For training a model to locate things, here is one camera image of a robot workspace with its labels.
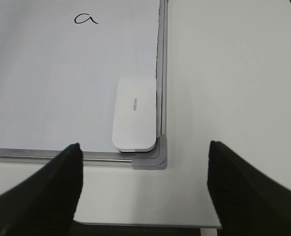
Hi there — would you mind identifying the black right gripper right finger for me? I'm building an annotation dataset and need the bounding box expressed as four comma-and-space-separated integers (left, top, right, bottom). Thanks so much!
207, 141, 291, 236

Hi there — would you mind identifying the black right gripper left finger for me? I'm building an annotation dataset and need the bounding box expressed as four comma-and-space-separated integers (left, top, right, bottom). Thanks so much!
0, 143, 83, 236

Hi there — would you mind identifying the whiteboard with aluminium frame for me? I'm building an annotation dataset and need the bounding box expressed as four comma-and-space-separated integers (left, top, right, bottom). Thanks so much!
0, 0, 168, 170

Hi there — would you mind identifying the white whiteboard eraser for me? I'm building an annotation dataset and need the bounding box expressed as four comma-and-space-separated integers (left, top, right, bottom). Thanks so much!
112, 77, 156, 152

